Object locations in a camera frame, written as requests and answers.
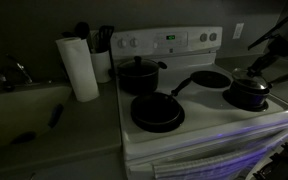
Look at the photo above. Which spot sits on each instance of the black slotted spatula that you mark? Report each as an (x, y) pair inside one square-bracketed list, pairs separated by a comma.
[(104, 33)]

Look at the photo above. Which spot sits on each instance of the right black stove burner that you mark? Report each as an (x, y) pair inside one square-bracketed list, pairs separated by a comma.
[(155, 110)]

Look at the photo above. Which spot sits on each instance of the metal faucet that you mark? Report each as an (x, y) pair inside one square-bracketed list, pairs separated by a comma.
[(20, 68)]

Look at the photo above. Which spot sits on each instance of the large black pot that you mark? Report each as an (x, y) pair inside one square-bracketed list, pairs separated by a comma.
[(137, 83)]

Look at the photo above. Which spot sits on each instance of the white stove knob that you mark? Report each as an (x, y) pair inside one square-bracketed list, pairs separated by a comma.
[(133, 42), (213, 36), (203, 37), (121, 42)]

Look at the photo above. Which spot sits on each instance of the coil burner under frying pan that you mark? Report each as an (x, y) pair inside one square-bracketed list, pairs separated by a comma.
[(157, 129)]

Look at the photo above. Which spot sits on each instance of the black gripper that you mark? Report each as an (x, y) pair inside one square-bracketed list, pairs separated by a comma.
[(284, 46)]

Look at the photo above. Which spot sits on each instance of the bare black coil burner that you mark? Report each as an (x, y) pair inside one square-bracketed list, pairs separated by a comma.
[(210, 80)]

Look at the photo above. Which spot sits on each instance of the glass lid with black knob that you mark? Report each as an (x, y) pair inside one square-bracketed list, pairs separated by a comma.
[(250, 83)]

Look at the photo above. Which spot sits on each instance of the white paper towel roll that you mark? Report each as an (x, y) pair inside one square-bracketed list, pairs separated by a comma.
[(79, 70)]

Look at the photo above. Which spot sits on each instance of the white utensil holder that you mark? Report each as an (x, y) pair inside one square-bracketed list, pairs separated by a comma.
[(100, 66)]

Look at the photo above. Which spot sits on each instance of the black spoon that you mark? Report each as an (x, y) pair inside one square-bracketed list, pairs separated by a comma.
[(81, 29)]

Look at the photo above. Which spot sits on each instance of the small black saucepan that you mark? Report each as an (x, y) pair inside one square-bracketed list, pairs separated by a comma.
[(247, 98)]

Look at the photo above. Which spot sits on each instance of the black equipment stand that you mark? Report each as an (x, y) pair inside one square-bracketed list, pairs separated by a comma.
[(280, 163)]

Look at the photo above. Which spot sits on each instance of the dark object in sink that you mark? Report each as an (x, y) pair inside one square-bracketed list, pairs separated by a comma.
[(23, 137)]

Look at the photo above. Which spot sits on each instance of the striped dish towel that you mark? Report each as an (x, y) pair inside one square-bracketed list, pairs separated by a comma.
[(200, 166)]

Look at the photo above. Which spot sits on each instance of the white wall outlet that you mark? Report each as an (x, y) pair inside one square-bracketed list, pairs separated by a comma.
[(237, 30)]

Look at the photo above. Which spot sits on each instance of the white electric stove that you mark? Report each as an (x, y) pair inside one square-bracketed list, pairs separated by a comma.
[(200, 123)]

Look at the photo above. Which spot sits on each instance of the large pot lid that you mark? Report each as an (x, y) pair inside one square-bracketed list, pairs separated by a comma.
[(137, 66)]

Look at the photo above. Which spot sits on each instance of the pale kitchen sink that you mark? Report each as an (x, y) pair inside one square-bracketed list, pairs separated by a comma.
[(20, 110)]

